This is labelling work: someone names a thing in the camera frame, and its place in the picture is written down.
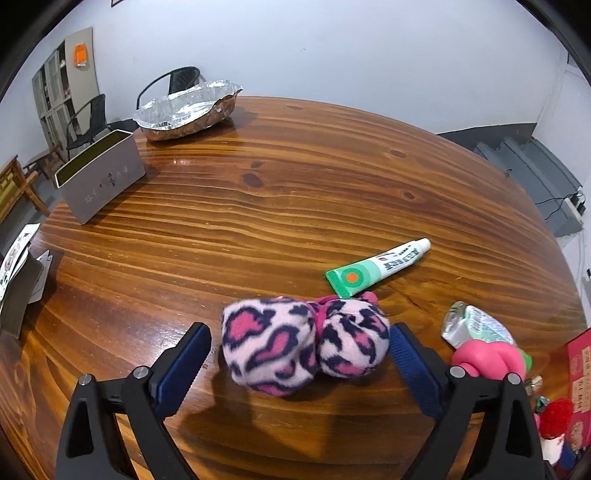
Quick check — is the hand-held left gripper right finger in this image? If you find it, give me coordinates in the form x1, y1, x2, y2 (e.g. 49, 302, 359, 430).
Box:
389, 322, 546, 480

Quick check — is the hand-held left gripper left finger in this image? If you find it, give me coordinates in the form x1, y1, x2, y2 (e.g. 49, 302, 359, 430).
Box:
55, 322, 213, 480

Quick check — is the pink knotted toy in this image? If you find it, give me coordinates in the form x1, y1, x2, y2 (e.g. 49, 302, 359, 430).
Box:
451, 339, 527, 381

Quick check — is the green cap pouch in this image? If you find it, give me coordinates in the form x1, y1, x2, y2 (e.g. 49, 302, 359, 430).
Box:
440, 301, 533, 370

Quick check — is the pink leopard plush toy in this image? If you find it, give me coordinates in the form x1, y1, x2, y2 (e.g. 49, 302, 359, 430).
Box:
221, 291, 391, 398

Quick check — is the green white ointment tube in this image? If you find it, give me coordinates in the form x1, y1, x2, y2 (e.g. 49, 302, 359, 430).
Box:
325, 238, 432, 298

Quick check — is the red pom-pom ball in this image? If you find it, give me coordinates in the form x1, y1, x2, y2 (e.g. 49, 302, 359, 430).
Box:
538, 398, 574, 439

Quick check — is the red container box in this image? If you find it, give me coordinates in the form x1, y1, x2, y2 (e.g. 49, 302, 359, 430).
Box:
566, 327, 591, 467

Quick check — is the grey rectangular box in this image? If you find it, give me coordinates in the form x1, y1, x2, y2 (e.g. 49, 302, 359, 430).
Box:
54, 130, 147, 225

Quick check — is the stack of printed cards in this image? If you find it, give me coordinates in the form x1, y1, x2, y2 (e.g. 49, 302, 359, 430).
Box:
0, 223, 42, 315

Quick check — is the wooden chair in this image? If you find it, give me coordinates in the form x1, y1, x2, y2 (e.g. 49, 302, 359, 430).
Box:
0, 154, 51, 222

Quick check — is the crumpled foil tray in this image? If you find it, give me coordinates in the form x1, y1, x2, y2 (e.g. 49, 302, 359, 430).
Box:
133, 79, 244, 141

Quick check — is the black metal chair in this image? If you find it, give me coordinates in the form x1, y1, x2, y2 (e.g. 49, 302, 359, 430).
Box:
137, 66, 207, 109
66, 94, 112, 160

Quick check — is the grey storage cabinet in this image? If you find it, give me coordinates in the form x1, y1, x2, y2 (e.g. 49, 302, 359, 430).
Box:
31, 27, 100, 153

